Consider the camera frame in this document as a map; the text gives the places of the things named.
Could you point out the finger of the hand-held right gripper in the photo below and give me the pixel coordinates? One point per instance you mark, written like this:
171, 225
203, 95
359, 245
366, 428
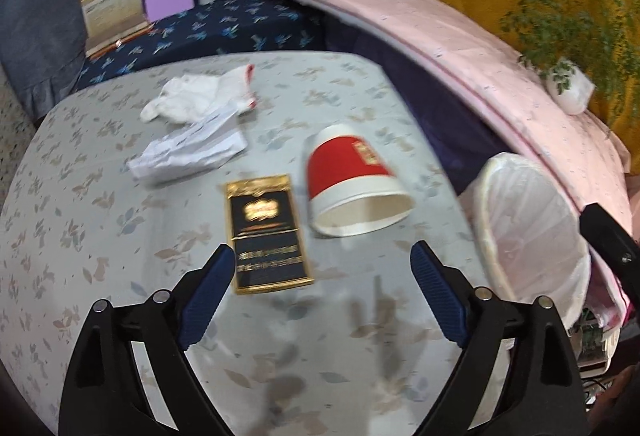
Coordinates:
612, 251

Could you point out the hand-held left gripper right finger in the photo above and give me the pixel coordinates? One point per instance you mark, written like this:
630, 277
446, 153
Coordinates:
440, 296

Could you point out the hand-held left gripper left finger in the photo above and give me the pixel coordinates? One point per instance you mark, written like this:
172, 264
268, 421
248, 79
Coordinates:
207, 298

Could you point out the white lined waste bin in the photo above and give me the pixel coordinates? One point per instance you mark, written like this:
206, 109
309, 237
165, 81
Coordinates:
530, 231

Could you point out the black gold cigarette box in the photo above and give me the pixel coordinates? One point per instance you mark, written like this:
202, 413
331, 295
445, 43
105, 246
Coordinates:
267, 236

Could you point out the white paper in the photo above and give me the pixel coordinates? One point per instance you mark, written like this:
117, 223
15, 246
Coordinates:
185, 148

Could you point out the red paper cup gold label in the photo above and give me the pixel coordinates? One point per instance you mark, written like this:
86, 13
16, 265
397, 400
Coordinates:
345, 165

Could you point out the pale floral tablecloth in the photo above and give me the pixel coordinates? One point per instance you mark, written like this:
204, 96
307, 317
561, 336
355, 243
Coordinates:
100, 216

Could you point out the white plant pot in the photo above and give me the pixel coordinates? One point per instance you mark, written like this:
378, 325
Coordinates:
572, 88

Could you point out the dark purple cloth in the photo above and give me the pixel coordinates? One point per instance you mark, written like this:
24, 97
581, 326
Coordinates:
415, 100

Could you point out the green leafy plant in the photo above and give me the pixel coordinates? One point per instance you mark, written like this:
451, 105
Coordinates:
555, 15

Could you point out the pink cloth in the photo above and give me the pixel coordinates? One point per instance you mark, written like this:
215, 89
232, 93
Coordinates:
425, 25

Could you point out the navy floral cloth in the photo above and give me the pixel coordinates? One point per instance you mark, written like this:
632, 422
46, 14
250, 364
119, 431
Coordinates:
215, 25

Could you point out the beige desk calendar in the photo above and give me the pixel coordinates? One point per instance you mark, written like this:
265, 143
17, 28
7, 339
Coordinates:
112, 8

